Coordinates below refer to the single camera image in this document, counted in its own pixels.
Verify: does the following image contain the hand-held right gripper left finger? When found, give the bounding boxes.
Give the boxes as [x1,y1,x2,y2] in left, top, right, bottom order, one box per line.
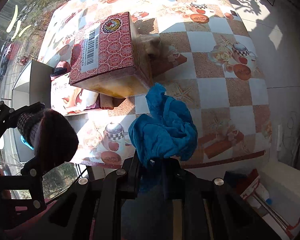
[20,155,143,240]

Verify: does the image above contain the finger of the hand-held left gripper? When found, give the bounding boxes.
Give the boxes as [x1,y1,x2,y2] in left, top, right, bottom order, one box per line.
[0,101,46,137]
[0,166,48,216]

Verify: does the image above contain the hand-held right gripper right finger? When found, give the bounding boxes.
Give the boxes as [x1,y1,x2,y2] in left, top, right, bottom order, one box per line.
[162,158,282,240]

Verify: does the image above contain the blue satin cloth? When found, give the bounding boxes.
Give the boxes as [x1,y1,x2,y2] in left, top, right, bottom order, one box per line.
[128,82,198,193]

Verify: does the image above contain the dark maroon knitted sock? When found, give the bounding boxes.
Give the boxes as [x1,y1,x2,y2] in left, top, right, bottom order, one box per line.
[16,108,80,164]

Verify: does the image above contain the red patterned cardboard box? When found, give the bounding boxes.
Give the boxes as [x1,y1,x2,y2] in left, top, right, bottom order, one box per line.
[68,12,153,99]

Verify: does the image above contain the beige soft cloth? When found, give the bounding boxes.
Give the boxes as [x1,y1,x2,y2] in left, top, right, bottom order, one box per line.
[142,36,163,61]

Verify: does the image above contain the person's dark pants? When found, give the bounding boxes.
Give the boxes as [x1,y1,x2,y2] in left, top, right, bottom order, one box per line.
[119,197,183,240]

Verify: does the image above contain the white printed carton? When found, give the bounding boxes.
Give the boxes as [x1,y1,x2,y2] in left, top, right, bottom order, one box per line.
[50,75,101,115]

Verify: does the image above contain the white bottle blue cap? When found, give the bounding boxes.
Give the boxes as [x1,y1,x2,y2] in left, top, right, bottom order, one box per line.
[254,187,273,205]

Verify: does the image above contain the patterned checkered tablecloth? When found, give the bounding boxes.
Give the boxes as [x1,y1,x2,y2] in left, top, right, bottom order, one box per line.
[37,0,273,170]

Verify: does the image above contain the white foam box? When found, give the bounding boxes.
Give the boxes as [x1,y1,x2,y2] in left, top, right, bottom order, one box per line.
[259,161,300,231]

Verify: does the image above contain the white power strip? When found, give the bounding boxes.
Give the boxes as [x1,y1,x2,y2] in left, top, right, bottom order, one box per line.
[277,124,284,152]

